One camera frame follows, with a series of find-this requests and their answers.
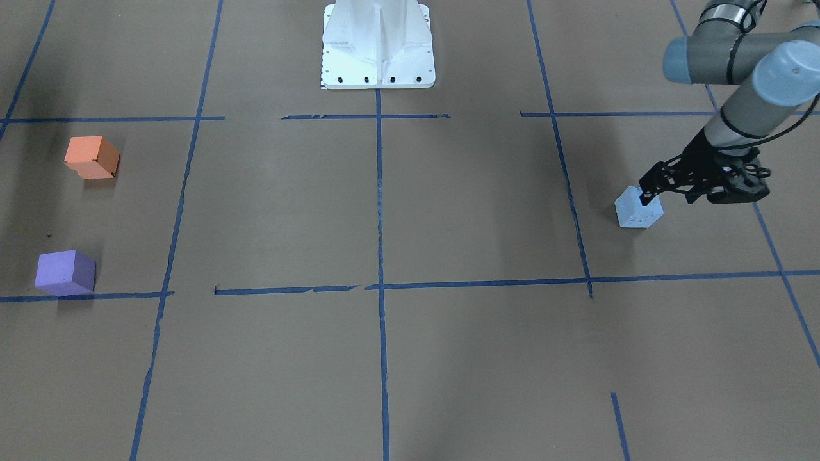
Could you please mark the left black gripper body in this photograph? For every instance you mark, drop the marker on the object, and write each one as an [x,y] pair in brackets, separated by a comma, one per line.
[697,158]

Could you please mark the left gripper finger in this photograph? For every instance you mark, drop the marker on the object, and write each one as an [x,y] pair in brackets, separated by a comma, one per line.
[651,189]
[660,171]

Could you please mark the light blue foam block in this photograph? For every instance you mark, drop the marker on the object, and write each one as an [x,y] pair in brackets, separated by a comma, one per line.
[632,214]

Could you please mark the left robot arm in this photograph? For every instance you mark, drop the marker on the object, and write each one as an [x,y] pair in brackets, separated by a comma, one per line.
[774,74]

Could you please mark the orange foam block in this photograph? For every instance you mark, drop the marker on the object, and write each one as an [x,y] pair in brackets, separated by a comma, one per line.
[92,157]

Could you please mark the purple foam block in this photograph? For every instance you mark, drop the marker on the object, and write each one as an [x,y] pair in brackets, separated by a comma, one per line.
[65,273]

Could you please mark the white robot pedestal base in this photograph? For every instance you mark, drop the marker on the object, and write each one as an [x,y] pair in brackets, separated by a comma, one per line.
[377,44]

